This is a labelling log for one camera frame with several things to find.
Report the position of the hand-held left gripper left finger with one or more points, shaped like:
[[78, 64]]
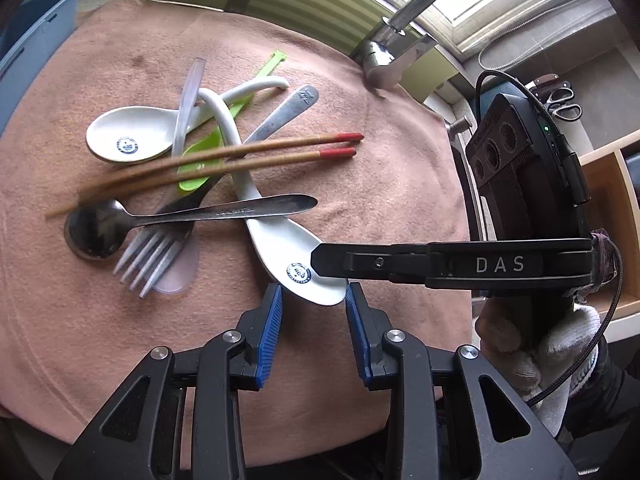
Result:
[[266, 340]]

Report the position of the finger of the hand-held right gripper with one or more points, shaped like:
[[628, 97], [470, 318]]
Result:
[[390, 262]]

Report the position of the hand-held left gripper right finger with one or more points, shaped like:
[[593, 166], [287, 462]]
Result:
[[356, 340]]

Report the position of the white ceramic spoon blue emblem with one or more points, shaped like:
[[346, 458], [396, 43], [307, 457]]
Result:
[[135, 130], [280, 255]]

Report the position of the red-tipped wooden chopstick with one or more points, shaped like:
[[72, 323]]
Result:
[[280, 160], [300, 142]]

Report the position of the green plastic spoon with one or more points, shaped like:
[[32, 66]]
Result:
[[192, 185]]

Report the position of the steel fork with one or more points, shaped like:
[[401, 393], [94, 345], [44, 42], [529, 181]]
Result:
[[295, 107]]

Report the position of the steel spoon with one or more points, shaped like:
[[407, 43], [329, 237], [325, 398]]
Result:
[[90, 235]]

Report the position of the clear plastic spoon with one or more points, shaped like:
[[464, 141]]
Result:
[[192, 90]]

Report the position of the blue plastic basket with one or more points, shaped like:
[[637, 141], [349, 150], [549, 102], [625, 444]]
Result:
[[30, 35]]

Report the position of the person's right hand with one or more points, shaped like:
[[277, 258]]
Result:
[[565, 355]]

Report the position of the pink towel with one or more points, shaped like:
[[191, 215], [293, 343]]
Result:
[[375, 200]]

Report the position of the wooden shelf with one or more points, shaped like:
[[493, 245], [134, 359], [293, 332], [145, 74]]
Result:
[[607, 195]]

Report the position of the chrome sink knob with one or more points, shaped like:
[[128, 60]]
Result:
[[460, 124]]

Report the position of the chrome faucet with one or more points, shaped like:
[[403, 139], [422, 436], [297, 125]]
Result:
[[400, 20]]

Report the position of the black clothing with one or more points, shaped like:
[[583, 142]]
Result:
[[610, 390]]

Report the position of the green striped panel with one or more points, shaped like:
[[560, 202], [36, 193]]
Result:
[[310, 0]]

